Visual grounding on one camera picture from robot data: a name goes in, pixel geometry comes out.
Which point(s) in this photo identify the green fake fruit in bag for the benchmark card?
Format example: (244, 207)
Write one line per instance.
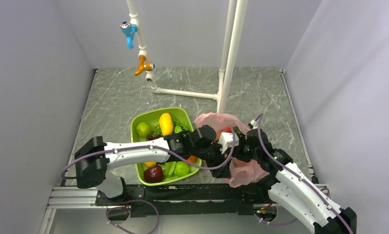
(237, 130)

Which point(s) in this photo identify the small fake watermelon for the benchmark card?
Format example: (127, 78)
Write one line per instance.
(180, 128)

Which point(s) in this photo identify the dark red fake apple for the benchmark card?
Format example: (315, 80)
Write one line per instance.
(153, 174)

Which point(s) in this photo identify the green plastic tray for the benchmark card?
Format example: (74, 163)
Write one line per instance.
(152, 118)

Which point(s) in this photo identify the orange fake tangerine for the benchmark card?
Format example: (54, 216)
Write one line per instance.
(192, 159)

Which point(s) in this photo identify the dark red fake grapes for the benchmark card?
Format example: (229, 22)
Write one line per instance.
(153, 137)

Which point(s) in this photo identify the orange tap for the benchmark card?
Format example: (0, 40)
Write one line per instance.
(144, 66)

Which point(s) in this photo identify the green fake lime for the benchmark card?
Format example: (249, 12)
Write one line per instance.
(181, 169)

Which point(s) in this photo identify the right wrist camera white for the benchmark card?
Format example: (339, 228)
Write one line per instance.
(253, 124)

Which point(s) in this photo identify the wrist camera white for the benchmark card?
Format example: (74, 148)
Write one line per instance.
(253, 124)
(228, 139)

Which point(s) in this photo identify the pink plastic bag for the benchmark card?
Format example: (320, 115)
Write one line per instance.
(242, 173)

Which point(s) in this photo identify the fake green leaves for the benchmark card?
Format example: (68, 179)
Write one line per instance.
(157, 130)

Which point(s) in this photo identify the blue tap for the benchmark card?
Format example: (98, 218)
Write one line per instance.
(129, 30)

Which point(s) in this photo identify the white pvc pipe frame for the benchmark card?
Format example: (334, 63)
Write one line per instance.
(233, 31)

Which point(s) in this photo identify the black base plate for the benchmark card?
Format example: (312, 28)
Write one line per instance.
(192, 199)

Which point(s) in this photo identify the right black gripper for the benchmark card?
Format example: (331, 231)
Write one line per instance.
(239, 155)

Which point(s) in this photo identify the green fake starfruit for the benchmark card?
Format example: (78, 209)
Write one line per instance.
(169, 168)

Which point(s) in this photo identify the orange yellow fake mango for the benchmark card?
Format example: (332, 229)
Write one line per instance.
(150, 164)

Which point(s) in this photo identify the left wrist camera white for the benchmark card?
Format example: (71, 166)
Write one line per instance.
(228, 139)

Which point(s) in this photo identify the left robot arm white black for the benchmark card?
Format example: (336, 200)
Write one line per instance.
(96, 158)

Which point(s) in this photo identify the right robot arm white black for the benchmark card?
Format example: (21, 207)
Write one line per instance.
(287, 186)

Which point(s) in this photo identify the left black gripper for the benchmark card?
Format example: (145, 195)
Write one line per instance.
(219, 160)

